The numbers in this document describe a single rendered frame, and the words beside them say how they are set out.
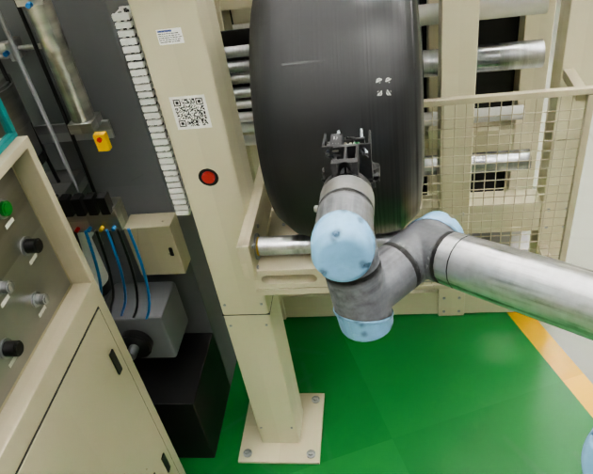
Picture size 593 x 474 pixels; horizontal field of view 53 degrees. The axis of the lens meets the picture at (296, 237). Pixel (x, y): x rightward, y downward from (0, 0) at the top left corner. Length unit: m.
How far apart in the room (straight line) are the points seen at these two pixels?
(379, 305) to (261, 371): 1.05
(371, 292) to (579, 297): 0.24
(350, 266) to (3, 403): 0.78
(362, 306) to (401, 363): 1.50
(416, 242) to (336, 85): 0.33
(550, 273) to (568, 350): 1.64
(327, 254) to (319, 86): 0.40
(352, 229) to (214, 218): 0.76
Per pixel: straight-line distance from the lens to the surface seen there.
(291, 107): 1.03
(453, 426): 2.11
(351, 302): 0.76
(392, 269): 0.79
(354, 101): 1.02
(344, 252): 0.70
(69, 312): 1.38
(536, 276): 0.74
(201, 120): 1.28
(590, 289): 0.71
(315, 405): 2.15
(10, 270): 1.27
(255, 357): 1.75
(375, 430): 2.10
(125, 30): 1.26
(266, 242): 1.35
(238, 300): 1.59
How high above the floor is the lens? 1.75
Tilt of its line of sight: 38 degrees down
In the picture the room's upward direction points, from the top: 10 degrees counter-clockwise
